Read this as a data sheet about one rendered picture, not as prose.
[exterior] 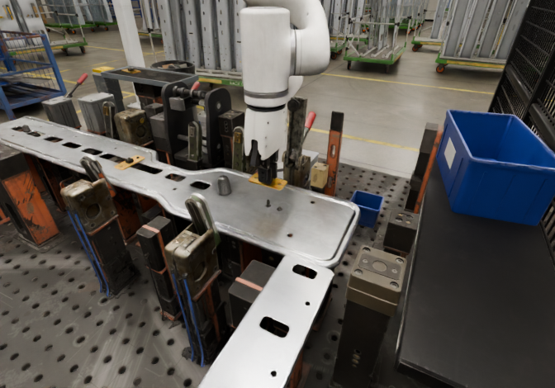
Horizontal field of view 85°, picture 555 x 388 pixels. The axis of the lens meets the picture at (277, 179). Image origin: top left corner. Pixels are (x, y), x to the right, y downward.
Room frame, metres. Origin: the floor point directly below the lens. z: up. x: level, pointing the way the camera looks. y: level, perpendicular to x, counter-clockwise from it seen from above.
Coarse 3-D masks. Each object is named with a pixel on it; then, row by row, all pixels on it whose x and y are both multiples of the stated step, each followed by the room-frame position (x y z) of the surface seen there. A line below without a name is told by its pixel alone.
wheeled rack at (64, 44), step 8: (72, 0) 8.72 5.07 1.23; (56, 40) 9.00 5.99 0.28; (64, 40) 8.83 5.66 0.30; (72, 40) 8.78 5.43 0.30; (16, 48) 7.48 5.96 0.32; (24, 48) 7.61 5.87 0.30; (32, 48) 7.71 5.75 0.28; (40, 48) 7.76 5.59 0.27; (56, 48) 8.05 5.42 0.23; (64, 48) 8.39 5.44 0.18; (80, 48) 8.67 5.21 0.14
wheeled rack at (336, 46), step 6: (348, 12) 8.59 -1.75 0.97; (348, 24) 8.57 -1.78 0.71; (336, 30) 8.66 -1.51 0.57; (330, 42) 8.39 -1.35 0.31; (336, 42) 7.74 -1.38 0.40; (342, 42) 8.28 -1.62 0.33; (330, 48) 7.78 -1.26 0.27; (336, 48) 7.74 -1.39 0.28; (342, 48) 8.15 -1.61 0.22; (336, 54) 7.88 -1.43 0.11
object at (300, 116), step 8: (288, 104) 0.70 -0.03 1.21; (296, 104) 0.69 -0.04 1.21; (304, 104) 0.71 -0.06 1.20; (296, 112) 0.72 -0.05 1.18; (304, 112) 0.71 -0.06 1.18; (296, 120) 0.72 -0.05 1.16; (304, 120) 0.71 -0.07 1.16; (288, 128) 0.71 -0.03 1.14; (296, 128) 0.71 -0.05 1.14; (304, 128) 0.72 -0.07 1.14; (288, 136) 0.71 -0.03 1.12; (296, 136) 0.71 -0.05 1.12; (288, 144) 0.71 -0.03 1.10; (296, 144) 0.71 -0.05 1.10; (288, 152) 0.70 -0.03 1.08; (296, 152) 0.69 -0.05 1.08; (288, 160) 0.70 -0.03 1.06; (296, 160) 0.69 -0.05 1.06
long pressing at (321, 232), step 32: (0, 128) 1.06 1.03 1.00; (32, 128) 1.06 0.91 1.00; (64, 128) 1.06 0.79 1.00; (64, 160) 0.81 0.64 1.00; (160, 192) 0.64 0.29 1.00; (192, 192) 0.64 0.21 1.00; (256, 192) 0.64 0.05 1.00; (288, 192) 0.64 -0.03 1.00; (224, 224) 0.51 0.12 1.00; (256, 224) 0.51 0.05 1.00; (288, 224) 0.51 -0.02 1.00; (320, 224) 0.51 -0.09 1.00; (352, 224) 0.52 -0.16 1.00; (320, 256) 0.42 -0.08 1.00
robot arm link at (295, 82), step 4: (292, 76) 1.14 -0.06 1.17; (296, 76) 1.14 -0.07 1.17; (300, 76) 1.15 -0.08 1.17; (288, 80) 1.14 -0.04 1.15; (292, 80) 1.14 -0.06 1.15; (296, 80) 1.14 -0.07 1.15; (300, 80) 1.15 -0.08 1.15; (288, 84) 1.14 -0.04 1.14; (292, 84) 1.14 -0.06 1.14; (296, 84) 1.14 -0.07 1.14; (300, 84) 1.15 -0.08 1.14; (288, 88) 1.14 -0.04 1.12; (292, 88) 1.14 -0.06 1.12; (296, 88) 1.14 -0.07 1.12; (292, 92) 1.14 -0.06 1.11; (292, 96) 1.15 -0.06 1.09; (288, 100) 1.15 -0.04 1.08
